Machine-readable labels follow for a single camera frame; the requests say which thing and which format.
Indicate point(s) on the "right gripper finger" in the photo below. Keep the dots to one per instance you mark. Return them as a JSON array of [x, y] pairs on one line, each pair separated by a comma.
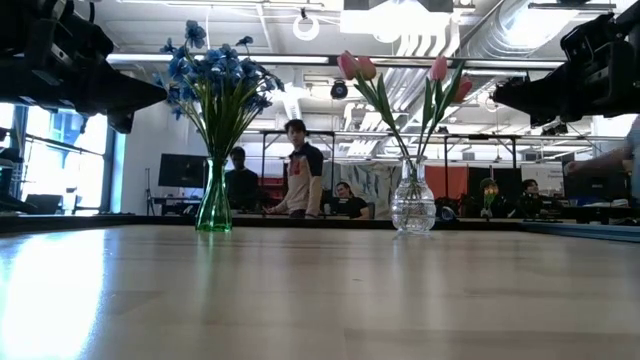
[[540, 97], [547, 120]]

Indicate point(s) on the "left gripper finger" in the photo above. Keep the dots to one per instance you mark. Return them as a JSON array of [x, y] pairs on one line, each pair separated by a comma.
[[121, 122], [130, 92]]

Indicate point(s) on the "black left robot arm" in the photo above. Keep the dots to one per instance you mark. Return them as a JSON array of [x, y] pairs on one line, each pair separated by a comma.
[[15, 25]]

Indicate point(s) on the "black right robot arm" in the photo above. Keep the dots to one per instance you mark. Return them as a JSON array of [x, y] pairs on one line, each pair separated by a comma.
[[629, 15]]

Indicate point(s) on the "green glass vase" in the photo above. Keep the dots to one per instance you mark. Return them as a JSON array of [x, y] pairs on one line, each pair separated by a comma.
[[214, 210]]

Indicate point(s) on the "clear glass vase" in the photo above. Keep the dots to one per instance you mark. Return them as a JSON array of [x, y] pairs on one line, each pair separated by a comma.
[[413, 205]]

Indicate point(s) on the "black ceiling spotlight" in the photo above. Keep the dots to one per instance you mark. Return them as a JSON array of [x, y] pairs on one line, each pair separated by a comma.
[[339, 90], [556, 131]]

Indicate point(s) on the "white poster board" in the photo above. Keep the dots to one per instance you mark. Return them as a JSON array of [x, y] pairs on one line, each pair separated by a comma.
[[542, 172]]

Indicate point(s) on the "person's hand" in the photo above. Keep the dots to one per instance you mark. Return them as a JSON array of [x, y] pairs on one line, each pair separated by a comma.
[[573, 167]]

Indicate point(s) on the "large bright window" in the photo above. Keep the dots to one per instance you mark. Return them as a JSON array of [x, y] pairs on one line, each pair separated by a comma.
[[60, 160]]

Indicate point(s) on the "black tripod stand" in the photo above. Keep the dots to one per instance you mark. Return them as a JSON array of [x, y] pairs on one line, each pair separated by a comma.
[[147, 190]]

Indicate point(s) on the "black computer monitor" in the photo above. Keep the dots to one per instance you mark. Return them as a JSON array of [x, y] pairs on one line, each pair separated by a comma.
[[180, 170], [595, 187]]

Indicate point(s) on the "person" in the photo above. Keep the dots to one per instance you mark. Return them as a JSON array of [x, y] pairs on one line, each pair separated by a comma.
[[635, 160], [531, 197], [242, 187], [302, 175], [490, 197], [352, 205]]

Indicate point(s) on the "black case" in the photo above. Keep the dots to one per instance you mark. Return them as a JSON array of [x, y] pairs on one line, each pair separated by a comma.
[[44, 205]]

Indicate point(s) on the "orange partition panel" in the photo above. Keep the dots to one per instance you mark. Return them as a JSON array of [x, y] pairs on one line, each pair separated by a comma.
[[450, 180]]

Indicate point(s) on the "white ceiling pipe bundle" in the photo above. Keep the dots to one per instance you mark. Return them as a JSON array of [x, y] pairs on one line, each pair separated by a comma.
[[415, 45]]

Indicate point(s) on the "red cabinet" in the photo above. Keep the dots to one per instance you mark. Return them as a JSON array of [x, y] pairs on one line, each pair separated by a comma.
[[272, 187]]

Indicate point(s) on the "white ceiling air unit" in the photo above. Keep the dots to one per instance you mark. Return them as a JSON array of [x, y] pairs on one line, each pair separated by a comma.
[[395, 17]]

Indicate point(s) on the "long ceiling light strip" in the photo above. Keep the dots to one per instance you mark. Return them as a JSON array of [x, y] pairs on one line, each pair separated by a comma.
[[300, 59]]

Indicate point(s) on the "grey patterned curtain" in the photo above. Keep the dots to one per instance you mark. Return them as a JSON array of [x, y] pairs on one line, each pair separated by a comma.
[[380, 180]]

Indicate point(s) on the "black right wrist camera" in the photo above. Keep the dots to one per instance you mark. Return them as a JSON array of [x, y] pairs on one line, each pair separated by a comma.
[[587, 40]]

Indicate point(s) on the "silver ventilation duct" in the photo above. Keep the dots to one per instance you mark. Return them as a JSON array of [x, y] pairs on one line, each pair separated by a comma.
[[490, 40]]

